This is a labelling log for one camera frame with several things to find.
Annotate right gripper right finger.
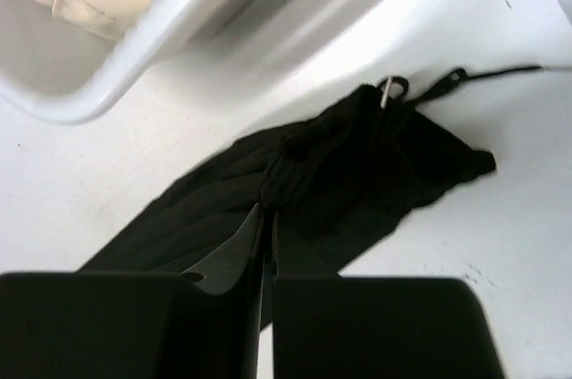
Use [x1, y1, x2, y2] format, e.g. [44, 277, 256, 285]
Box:
[272, 215, 505, 378]

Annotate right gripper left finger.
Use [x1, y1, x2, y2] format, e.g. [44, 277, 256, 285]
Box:
[1, 207, 263, 378]

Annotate black trousers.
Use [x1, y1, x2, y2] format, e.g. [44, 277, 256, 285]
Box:
[75, 66, 544, 335]

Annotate white plastic basket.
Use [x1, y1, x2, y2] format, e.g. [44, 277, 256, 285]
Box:
[1, 0, 384, 124]

